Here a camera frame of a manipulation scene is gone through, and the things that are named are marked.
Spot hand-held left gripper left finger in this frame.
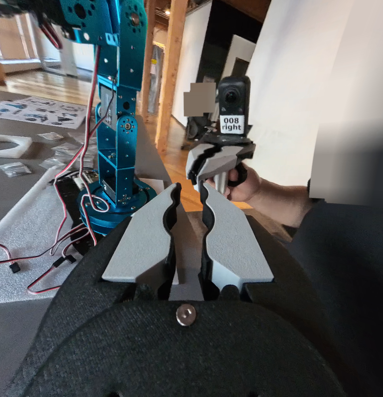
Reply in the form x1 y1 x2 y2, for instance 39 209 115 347
102 182 182 287

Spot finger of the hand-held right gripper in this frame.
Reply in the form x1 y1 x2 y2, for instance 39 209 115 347
185 143 217 181
195 147 242 195

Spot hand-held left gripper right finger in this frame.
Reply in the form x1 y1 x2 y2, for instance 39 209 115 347
198 182 275 292

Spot blue toy robot arm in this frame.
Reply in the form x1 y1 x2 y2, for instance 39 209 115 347
0 0 158 256

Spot person's right forearm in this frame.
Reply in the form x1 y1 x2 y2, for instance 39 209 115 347
253 183 383 267

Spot dark grey desk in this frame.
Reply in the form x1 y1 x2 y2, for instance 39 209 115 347
0 90 293 397

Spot person's right hand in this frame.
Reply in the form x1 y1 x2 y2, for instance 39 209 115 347
207 163 263 203

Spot wooden pillar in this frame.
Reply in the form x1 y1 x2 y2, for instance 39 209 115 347
156 0 189 155

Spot white foam mat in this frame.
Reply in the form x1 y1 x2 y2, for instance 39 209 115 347
0 167 167 304

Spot group of small parts bags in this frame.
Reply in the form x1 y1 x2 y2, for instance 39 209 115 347
0 132 97 177

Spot printed instruction sheet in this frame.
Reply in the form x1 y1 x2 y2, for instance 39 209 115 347
0 96 88 130

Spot white foam ring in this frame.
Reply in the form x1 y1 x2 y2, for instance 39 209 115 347
0 134 33 159

